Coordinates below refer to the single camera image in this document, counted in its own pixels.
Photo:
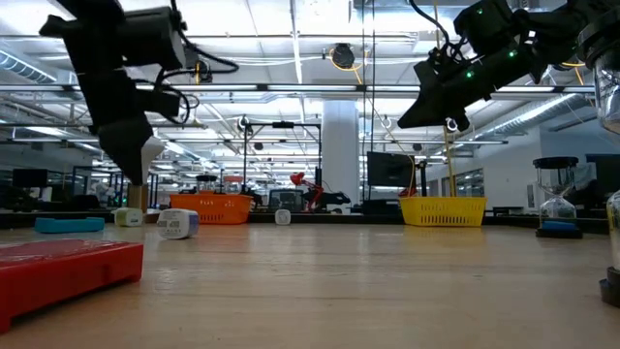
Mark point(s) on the green charger cube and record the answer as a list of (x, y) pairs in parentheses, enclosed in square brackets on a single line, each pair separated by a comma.
[(128, 217)]

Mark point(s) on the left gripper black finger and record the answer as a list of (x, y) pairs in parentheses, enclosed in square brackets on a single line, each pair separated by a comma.
[(128, 150)]

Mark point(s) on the black metal stand frame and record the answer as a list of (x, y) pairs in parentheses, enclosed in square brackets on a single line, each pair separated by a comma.
[(283, 124)]

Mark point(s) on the black hourglass blue sand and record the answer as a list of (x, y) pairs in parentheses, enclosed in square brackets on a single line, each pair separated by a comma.
[(556, 162)]

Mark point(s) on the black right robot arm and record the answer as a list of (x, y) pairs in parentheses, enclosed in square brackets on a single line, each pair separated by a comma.
[(557, 19)]

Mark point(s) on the small teal box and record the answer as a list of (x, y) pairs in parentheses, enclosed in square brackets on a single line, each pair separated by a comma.
[(68, 225)]

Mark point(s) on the long ceiling light fixture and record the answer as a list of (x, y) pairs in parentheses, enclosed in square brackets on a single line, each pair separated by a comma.
[(290, 87)]

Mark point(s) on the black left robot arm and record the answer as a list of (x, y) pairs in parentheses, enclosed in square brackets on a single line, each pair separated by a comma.
[(97, 39)]

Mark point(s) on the white dome lamp metal base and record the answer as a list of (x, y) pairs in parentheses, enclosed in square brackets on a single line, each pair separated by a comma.
[(157, 148)]

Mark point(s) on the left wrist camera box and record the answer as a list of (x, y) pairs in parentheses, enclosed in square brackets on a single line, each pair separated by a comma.
[(161, 103)]

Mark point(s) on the white building column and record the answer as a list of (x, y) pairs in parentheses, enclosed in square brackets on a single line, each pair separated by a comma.
[(340, 145)]

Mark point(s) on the black aluminium table frame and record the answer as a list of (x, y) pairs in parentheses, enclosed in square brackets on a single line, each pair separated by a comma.
[(334, 218)]

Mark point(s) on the black monitor screen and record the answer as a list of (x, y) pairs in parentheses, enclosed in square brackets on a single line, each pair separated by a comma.
[(390, 169)]

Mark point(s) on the small red box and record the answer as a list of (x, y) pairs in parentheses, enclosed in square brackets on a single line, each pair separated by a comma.
[(63, 276)]

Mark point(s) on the red desk lamp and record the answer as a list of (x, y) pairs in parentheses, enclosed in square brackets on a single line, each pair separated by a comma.
[(296, 178)]

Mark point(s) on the orange plastic basket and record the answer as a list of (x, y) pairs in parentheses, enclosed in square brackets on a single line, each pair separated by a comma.
[(213, 209)]

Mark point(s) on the yellow plastic basket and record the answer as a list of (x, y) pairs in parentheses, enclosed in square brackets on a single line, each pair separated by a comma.
[(450, 211)]

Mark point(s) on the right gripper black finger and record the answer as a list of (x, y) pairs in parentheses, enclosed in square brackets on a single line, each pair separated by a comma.
[(416, 94), (433, 114)]

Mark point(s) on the purple and white charger cube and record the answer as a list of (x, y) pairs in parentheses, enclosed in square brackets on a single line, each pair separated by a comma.
[(176, 224)]

